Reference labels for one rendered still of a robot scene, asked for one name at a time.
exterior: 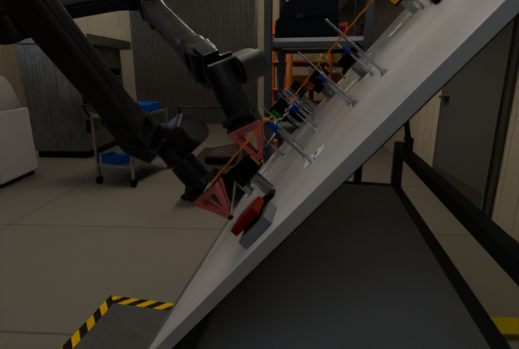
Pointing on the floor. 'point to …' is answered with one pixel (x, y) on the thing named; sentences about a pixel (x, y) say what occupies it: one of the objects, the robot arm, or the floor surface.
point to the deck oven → (64, 101)
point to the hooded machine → (15, 138)
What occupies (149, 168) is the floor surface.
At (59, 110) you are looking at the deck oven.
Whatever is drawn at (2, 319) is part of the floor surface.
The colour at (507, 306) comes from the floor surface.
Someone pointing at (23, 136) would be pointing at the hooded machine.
